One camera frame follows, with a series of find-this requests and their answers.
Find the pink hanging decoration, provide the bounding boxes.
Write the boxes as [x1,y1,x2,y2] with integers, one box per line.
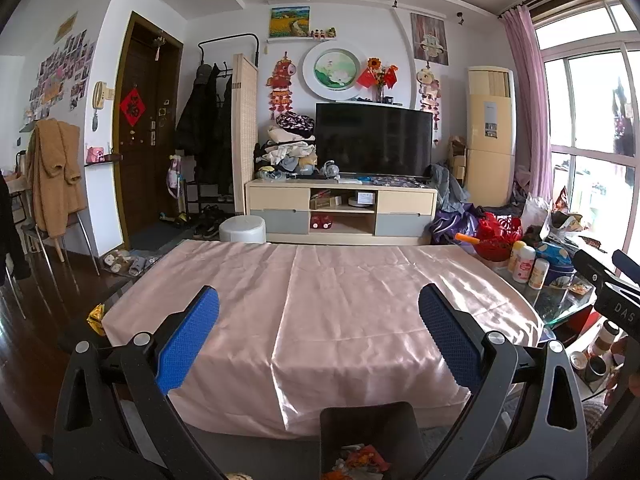
[416,66,443,146]

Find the red paper ball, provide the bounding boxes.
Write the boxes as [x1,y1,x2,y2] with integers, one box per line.
[332,444,393,476]

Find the small white bottle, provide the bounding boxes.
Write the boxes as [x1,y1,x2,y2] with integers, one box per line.
[528,258,550,289]

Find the silver metal cup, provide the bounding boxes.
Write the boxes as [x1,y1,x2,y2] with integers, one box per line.
[585,355,608,391]

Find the rack with dark coats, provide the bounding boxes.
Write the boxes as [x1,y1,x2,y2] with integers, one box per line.
[175,34,261,196]

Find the pink curtain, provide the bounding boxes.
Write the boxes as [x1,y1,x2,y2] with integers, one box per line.
[501,7,553,206]

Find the black flat television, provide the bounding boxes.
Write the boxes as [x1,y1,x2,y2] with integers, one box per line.
[315,102,433,179]

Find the group of house slippers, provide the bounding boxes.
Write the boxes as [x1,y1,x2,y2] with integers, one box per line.
[102,250,161,277]

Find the vase with red flags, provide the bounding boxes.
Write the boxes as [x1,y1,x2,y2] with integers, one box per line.
[356,57,399,103]

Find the person's right hand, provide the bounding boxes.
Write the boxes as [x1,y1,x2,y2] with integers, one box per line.
[603,335,640,407]

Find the wall photo collage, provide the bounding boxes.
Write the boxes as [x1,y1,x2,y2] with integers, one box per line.
[27,30,96,121]

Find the red fish hanging decoration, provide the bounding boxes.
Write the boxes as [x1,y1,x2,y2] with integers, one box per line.
[267,51,297,123]

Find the red diamond door decoration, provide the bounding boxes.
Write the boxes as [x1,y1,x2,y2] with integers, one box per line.
[119,88,147,128]

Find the pile of clothes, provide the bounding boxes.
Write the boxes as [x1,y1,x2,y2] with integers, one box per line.
[255,112,318,181]

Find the white thermos flask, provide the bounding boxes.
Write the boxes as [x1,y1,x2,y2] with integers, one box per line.
[595,320,621,356]

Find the blue round tin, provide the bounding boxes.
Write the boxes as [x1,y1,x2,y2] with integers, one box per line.
[535,242,576,286]

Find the cardboard boxes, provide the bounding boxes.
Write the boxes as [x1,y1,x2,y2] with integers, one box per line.
[447,135,468,181]

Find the dark brown door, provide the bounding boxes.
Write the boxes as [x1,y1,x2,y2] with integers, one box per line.
[114,10,185,251]

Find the landscape painting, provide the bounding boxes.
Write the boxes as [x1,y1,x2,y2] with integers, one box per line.
[269,6,311,39]

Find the wood pattern wall poster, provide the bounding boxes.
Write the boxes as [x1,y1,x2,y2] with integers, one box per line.
[411,12,449,67]

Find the white bottle with pink label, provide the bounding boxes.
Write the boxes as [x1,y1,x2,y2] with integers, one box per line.
[510,241,536,282]

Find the black trash bin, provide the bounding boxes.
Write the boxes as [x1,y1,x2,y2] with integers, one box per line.
[319,401,428,480]

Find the metal frame chair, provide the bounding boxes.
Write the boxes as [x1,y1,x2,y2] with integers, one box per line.
[22,210,101,281]

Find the grey clothing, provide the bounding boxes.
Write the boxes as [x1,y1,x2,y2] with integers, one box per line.
[430,162,468,211]

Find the beige TV cabinet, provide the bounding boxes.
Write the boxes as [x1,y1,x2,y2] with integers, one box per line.
[245,177,438,246]

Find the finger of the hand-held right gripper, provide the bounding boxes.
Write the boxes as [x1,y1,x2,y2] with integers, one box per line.
[572,249,608,288]
[612,250,640,283]

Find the white round stool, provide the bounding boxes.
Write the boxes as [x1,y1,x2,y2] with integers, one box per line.
[219,215,268,245]

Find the large window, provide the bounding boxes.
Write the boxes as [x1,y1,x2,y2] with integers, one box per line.
[535,0,640,271]

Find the pink satin tablecloth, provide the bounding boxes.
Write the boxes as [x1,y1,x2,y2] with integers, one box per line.
[100,239,546,433]

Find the brown fleece coat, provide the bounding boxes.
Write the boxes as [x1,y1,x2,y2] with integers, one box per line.
[27,119,86,238]

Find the red openwork basket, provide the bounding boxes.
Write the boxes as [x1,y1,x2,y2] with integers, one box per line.
[472,212,523,262]

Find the small kick scooter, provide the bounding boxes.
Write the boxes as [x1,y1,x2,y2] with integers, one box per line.
[167,155,191,223]

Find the cream standing air conditioner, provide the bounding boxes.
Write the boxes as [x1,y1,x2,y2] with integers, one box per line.
[465,66,517,208]

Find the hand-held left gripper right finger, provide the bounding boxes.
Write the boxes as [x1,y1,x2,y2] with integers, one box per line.
[412,282,591,480]

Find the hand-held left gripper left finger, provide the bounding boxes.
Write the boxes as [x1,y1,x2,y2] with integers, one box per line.
[52,285,226,480]

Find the purple bag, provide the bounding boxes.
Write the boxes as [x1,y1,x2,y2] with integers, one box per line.
[431,202,483,246]

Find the round wall picture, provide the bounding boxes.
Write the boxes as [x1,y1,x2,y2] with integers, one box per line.
[302,41,373,102]

